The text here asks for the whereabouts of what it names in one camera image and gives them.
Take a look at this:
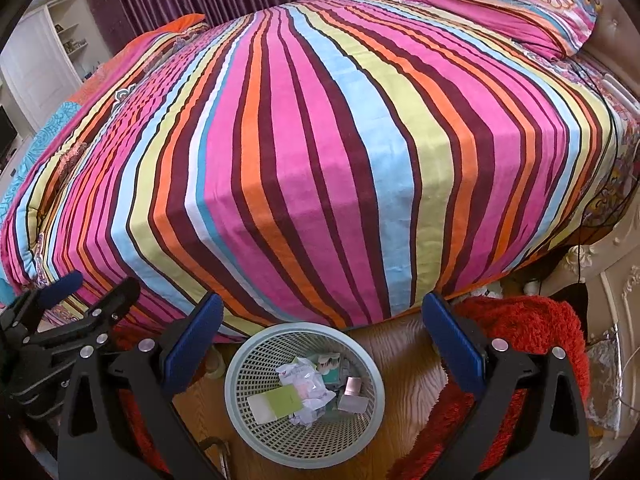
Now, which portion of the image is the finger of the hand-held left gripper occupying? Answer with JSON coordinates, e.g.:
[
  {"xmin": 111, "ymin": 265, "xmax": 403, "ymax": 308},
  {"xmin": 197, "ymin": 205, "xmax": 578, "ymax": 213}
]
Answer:
[
  {"xmin": 10, "ymin": 271, "xmax": 85, "ymax": 321},
  {"xmin": 25, "ymin": 277, "xmax": 141, "ymax": 356}
]

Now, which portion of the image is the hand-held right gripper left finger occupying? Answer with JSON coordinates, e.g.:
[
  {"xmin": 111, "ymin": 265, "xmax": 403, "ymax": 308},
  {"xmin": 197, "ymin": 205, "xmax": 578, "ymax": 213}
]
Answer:
[{"xmin": 57, "ymin": 294, "xmax": 223, "ymax": 480}]

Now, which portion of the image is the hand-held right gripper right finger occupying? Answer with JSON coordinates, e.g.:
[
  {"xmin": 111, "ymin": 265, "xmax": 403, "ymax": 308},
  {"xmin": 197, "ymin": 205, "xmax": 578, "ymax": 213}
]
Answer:
[{"xmin": 422, "ymin": 292, "xmax": 591, "ymax": 480}]

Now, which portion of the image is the white mesh plastic basket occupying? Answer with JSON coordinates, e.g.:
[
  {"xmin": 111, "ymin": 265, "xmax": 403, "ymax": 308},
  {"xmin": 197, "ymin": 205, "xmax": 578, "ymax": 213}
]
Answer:
[{"xmin": 224, "ymin": 322, "xmax": 386, "ymax": 466}]

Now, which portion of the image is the light green box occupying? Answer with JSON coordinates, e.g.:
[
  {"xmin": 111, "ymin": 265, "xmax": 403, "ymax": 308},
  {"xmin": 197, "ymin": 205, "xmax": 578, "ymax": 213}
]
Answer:
[{"xmin": 247, "ymin": 385, "xmax": 304, "ymax": 424}]

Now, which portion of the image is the white packet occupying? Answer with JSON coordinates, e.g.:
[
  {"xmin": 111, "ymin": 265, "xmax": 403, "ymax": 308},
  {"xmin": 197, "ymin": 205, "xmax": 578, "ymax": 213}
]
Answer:
[{"xmin": 337, "ymin": 375, "xmax": 369, "ymax": 414}]

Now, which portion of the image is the large white paper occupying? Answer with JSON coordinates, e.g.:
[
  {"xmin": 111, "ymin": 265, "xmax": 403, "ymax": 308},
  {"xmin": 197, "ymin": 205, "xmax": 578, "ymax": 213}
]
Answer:
[{"xmin": 277, "ymin": 357, "xmax": 337, "ymax": 427}]

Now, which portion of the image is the red shaggy rug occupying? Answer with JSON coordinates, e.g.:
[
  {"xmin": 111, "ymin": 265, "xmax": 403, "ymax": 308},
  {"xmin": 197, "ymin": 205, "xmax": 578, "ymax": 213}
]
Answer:
[
  {"xmin": 390, "ymin": 296, "xmax": 591, "ymax": 480},
  {"xmin": 117, "ymin": 390, "xmax": 171, "ymax": 478}
]

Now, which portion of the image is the black television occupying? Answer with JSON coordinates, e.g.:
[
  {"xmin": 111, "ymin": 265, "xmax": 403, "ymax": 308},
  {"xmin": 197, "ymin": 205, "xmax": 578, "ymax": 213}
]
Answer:
[{"xmin": 0, "ymin": 107, "xmax": 19, "ymax": 157}]

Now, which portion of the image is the striped bed cover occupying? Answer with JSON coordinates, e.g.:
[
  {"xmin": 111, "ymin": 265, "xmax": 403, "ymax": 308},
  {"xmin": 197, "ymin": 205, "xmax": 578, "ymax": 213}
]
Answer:
[{"xmin": 0, "ymin": 0, "xmax": 626, "ymax": 343}]

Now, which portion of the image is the white shelf cabinet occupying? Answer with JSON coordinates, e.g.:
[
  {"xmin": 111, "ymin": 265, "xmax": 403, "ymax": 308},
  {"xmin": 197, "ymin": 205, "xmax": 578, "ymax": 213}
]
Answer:
[{"xmin": 0, "ymin": 0, "xmax": 108, "ymax": 131}]

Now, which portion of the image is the white power strip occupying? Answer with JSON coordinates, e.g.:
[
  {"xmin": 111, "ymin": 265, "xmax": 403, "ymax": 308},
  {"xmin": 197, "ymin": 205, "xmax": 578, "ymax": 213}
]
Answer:
[{"xmin": 602, "ymin": 74, "xmax": 637, "ymax": 111}]

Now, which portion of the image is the floral pink pillow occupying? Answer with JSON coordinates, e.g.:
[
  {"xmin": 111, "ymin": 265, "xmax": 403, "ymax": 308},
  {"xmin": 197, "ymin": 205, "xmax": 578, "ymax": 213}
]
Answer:
[{"xmin": 415, "ymin": 0, "xmax": 601, "ymax": 58}]

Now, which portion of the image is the tufted beige headboard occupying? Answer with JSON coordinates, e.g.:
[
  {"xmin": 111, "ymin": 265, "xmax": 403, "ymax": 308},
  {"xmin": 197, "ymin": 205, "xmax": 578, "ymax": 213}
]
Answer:
[{"xmin": 550, "ymin": 0, "xmax": 640, "ymax": 111}]

